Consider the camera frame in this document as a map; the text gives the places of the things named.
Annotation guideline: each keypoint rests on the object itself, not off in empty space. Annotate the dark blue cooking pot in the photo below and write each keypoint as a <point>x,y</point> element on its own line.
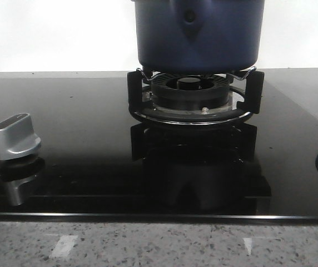
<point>198,37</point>

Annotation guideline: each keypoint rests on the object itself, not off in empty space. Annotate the black pot support grate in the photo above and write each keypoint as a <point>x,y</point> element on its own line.
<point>245,86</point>

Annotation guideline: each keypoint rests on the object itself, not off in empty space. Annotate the black round gas burner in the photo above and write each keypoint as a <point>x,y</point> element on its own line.
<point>189,94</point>

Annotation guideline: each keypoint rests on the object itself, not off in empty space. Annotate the black glass gas cooktop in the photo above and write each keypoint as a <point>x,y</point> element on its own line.
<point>97,163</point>

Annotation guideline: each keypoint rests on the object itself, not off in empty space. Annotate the silver stove control knob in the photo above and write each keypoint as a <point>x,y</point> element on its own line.
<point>17,137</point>

